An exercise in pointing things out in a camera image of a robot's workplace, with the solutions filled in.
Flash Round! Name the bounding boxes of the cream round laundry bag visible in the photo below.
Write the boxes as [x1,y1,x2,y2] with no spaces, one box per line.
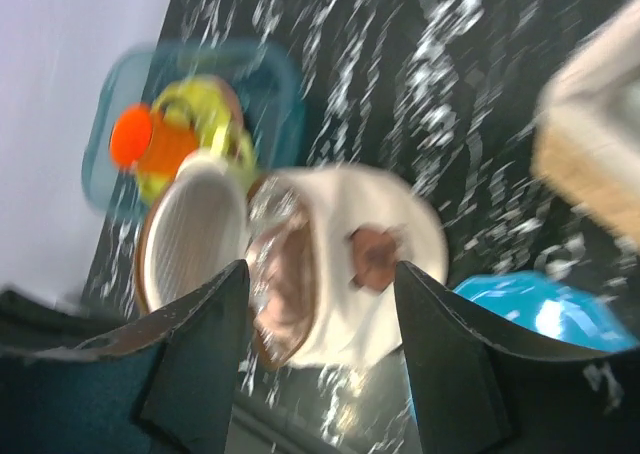
[134,154,449,369]

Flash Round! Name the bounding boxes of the yellow-green plate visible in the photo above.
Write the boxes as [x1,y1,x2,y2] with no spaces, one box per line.
[135,75,257,205]

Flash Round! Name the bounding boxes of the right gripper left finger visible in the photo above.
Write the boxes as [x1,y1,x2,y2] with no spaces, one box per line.
[1,260,249,453]

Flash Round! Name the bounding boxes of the blue polka dot plate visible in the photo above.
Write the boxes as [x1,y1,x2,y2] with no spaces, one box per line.
[406,272,639,418]

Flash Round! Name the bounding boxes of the orange mug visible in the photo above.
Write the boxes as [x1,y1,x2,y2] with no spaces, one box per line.
[109,104,199,178]

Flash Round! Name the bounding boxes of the wicker basket with liner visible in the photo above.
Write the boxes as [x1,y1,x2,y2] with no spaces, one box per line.
[531,0,639,243]

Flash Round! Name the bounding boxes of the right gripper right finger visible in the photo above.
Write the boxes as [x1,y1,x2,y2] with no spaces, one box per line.
[394,262,639,453]

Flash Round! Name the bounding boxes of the teal plastic tub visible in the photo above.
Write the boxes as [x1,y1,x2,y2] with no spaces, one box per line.
[81,39,305,221]

